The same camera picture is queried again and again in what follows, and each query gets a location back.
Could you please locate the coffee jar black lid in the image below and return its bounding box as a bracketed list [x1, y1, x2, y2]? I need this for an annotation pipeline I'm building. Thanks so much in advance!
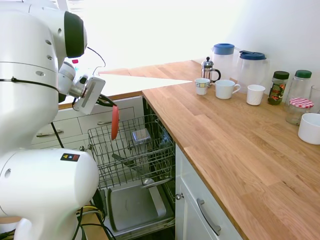
[267, 70, 290, 105]

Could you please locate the clear pitcher light blue lid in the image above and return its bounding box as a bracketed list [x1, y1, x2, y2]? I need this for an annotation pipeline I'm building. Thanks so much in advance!
[211, 42, 238, 82]

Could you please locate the yellow cable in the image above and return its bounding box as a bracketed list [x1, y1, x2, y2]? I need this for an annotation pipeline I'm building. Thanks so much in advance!
[79, 204, 106, 218]

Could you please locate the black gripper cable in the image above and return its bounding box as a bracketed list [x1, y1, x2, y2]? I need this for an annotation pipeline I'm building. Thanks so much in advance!
[86, 46, 106, 76]

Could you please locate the glass jar gingham lid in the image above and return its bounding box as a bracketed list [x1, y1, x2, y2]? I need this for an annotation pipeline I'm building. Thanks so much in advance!
[285, 97, 315, 126]

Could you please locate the white ceramic bowl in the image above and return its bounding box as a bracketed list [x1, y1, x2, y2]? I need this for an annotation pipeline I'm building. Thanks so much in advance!
[297, 112, 320, 145]

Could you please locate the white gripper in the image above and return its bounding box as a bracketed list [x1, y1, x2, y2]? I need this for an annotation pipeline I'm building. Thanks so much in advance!
[73, 76, 118, 116]

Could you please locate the clear drinking glass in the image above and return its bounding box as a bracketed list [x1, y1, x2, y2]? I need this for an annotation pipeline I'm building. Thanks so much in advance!
[309, 84, 320, 115]

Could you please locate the white ceramic mug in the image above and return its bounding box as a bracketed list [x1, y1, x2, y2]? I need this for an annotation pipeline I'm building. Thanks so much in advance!
[214, 79, 242, 100]

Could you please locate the white ribbed cup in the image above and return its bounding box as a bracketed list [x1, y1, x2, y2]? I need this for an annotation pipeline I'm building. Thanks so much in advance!
[246, 84, 266, 106]

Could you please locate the small patterned paper cup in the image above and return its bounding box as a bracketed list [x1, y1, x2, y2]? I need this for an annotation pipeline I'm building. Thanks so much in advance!
[194, 77, 211, 96]

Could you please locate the clear pitcher dark blue lid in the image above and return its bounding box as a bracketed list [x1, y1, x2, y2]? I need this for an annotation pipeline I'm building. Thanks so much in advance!
[234, 49, 270, 95]

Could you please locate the clear bottle green lid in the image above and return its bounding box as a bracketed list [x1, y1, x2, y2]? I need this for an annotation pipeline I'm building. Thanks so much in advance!
[284, 69, 313, 111]

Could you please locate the clear plastic container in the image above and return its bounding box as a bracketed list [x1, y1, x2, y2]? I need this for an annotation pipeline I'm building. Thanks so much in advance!
[131, 128, 153, 144]

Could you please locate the grey wire dishwasher rack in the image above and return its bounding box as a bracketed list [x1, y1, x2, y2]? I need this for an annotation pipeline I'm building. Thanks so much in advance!
[87, 113, 176, 191]

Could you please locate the glass French press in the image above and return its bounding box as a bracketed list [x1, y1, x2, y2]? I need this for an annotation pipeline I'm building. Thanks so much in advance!
[200, 56, 222, 86]

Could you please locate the steel dishwasher door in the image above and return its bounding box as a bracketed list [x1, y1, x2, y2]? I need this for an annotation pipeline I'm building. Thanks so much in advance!
[106, 184, 176, 238]

